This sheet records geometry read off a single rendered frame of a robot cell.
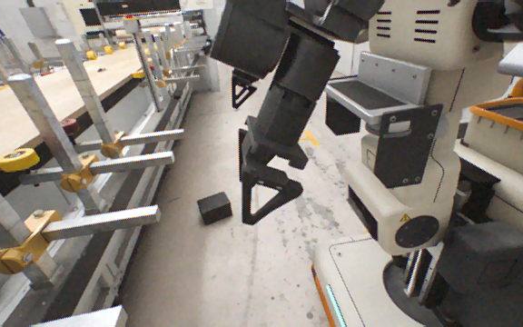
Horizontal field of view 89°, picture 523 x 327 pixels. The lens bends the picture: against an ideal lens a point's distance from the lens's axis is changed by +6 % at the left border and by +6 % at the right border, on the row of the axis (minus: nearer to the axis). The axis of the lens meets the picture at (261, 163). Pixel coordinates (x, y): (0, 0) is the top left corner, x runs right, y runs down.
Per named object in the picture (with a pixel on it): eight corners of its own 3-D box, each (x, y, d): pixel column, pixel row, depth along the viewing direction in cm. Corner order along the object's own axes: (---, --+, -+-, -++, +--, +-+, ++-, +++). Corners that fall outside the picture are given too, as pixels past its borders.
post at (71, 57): (129, 167, 107) (71, 38, 82) (126, 172, 104) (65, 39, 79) (120, 169, 106) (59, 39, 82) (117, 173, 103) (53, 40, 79)
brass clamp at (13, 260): (68, 223, 66) (58, 209, 63) (32, 271, 54) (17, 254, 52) (41, 229, 65) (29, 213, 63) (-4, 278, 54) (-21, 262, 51)
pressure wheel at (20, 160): (12, 195, 77) (-15, 162, 72) (33, 179, 84) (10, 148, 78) (41, 192, 77) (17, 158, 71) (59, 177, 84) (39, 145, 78)
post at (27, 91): (112, 219, 88) (31, 73, 64) (108, 226, 85) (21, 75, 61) (101, 221, 88) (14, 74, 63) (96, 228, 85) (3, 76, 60)
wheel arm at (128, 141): (186, 136, 108) (183, 127, 105) (185, 140, 105) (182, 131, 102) (75, 152, 104) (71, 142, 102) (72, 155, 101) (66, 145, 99)
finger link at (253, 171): (218, 230, 27) (251, 153, 23) (221, 193, 33) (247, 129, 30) (276, 243, 29) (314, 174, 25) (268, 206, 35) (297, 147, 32)
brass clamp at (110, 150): (130, 142, 109) (125, 131, 106) (119, 156, 97) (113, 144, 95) (114, 143, 108) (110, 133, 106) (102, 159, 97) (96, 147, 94)
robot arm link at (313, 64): (356, 48, 25) (331, 45, 30) (293, 15, 23) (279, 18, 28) (321, 114, 27) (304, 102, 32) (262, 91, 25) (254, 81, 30)
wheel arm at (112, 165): (175, 161, 85) (172, 149, 83) (173, 166, 82) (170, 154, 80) (32, 182, 82) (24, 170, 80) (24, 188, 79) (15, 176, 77)
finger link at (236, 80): (222, 105, 64) (234, 69, 61) (222, 99, 71) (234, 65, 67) (246, 115, 66) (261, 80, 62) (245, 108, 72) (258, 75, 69)
